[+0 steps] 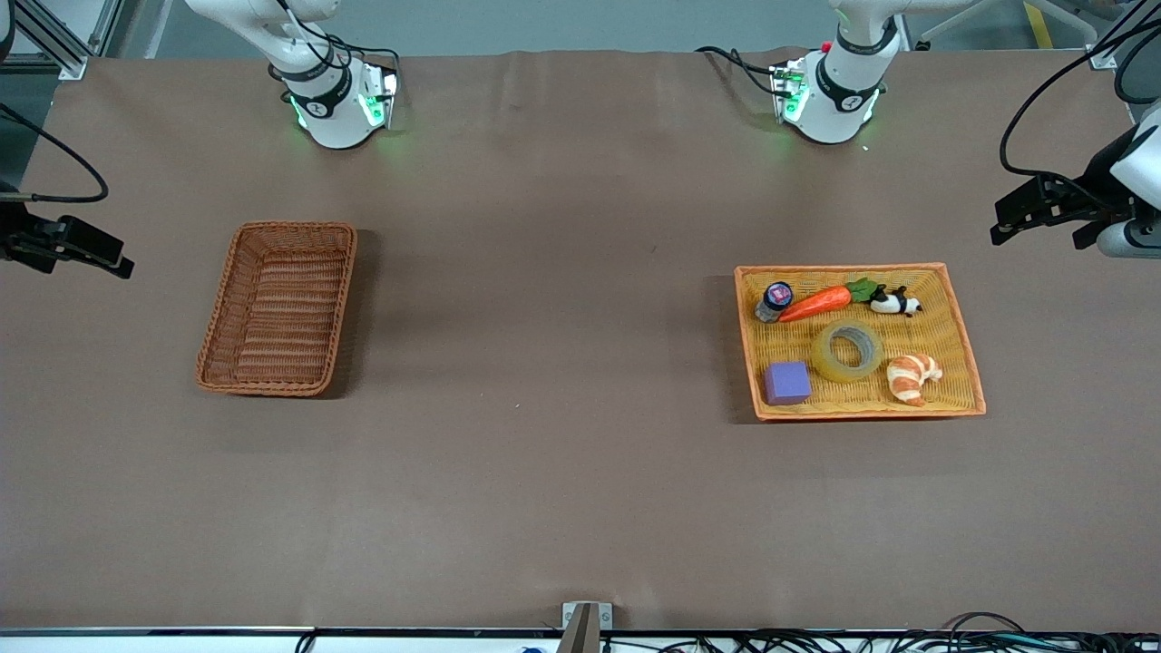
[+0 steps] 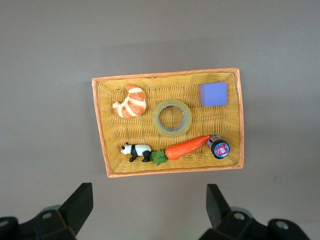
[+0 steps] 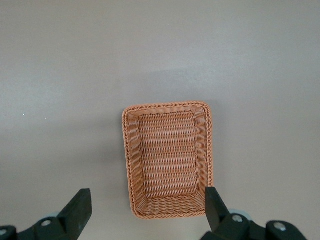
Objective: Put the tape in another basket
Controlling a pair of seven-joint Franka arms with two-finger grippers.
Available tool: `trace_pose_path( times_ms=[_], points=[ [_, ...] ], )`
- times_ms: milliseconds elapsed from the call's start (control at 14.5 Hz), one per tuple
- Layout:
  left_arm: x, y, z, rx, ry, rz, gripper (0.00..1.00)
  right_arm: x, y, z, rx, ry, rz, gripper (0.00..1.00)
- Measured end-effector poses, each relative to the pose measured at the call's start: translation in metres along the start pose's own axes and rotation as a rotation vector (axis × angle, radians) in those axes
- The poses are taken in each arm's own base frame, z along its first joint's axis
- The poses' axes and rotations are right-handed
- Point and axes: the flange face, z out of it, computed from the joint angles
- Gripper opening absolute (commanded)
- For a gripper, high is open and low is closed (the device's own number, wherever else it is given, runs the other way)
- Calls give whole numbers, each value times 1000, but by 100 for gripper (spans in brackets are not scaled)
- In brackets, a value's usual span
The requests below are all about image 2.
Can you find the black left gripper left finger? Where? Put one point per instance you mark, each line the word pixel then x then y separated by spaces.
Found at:
pixel 75 207

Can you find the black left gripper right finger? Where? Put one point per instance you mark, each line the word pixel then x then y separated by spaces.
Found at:
pixel 218 210

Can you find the clear yellowish tape roll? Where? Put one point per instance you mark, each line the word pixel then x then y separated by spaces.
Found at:
pixel 160 128

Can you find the yellow wicker basket orange rim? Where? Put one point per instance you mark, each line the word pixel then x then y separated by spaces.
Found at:
pixel 210 120

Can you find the small jar with blue lid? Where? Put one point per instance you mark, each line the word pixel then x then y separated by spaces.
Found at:
pixel 220 148

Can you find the orange toy carrot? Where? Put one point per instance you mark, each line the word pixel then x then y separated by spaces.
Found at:
pixel 185 148

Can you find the toy panda figure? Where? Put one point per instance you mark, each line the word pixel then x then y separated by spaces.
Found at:
pixel 137 150

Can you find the purple foam cube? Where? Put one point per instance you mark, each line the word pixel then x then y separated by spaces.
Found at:
pixel 213 95

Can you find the toy croissant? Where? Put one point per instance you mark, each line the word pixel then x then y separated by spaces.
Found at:
pixel 132 102

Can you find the brown table cover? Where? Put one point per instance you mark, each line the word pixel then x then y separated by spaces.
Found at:
pixel 50 75

